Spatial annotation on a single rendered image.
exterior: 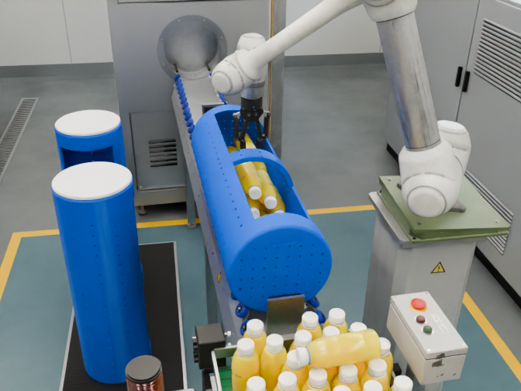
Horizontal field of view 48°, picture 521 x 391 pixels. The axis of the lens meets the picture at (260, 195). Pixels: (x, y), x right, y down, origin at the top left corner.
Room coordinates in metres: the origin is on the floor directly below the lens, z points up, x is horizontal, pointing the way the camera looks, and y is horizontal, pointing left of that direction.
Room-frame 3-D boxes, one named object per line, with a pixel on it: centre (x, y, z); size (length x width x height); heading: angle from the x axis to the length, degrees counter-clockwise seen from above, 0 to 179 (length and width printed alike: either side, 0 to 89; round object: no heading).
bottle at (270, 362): (1.00, -0.04, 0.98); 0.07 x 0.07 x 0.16
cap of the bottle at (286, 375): (0.88, -0.06, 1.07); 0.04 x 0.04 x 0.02
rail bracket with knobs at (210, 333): (1.10, 0.12, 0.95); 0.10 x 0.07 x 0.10; 103
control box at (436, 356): (1.05, -0.40, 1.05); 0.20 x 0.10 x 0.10; 13
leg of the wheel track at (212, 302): (2.19, 0.23, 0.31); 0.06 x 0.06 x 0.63; 13
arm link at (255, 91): (1.92, 0.04, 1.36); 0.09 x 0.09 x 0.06
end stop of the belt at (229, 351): (1.11, -0.09, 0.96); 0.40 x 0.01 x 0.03; 103
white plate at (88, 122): (2.37, 0.76, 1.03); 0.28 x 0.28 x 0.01
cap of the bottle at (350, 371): (0.91, -0.20, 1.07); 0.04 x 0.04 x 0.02
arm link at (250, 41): (1.90, 0.04, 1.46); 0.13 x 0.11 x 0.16; 157
